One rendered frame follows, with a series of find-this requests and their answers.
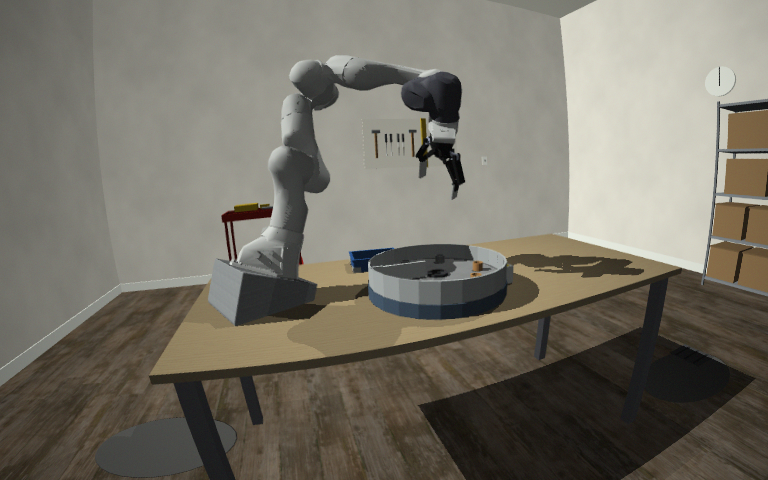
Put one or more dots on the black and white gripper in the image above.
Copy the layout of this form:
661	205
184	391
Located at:
453	165

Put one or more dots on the blue shallow tray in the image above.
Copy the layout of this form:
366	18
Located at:
360	258

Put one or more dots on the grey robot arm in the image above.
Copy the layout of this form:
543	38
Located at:
278	250

